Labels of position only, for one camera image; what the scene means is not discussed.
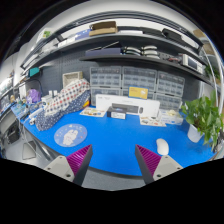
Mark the white square frame box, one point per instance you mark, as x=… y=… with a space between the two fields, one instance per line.
x=67 y=78

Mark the illustrated flat card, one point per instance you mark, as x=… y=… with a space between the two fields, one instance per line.
x=151 y=121
x=93 y=112

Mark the white computer mouse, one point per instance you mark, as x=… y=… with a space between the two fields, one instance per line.
x=162 y=146

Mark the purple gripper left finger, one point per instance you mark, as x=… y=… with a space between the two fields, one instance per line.
x=73 y=167

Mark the dark blue flat box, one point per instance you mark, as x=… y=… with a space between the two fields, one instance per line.
x=101 y=52

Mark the grey drawer organiser cabinet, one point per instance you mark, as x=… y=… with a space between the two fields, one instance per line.
x=116 y=80

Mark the cardboard box on shelf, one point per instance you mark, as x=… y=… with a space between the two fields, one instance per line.
x=100 y=28

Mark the white box with item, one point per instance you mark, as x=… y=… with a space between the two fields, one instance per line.
x=170 y=117

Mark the purple bag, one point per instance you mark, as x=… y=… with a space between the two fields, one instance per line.
x=33 y=96

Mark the white long keyboard box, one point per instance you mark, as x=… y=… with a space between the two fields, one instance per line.
x=134 y=106

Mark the blue desk mat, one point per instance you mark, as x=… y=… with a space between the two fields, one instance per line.
x=113 y=142

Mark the illustrated flat card left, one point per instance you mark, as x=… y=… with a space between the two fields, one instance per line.
x=93 y=112

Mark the upper metal shelf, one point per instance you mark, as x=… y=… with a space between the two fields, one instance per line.
x=125 y=38

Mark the yellow card label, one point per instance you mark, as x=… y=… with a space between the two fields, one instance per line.
x=138 y=92

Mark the illustrated flat card right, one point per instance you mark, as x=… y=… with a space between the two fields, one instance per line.
x=151 y=121

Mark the small black box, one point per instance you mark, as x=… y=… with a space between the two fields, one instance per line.
x=117 y=113

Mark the round blue mouse pad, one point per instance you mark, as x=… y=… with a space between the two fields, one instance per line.
x=70 y=135

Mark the patterned folded cloth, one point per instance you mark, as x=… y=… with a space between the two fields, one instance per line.
x=74 y=97

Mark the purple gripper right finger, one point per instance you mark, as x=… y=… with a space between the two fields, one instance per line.
x=153 y=166

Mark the green potted plant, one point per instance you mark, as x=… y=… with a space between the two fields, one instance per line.
x=203 y=114

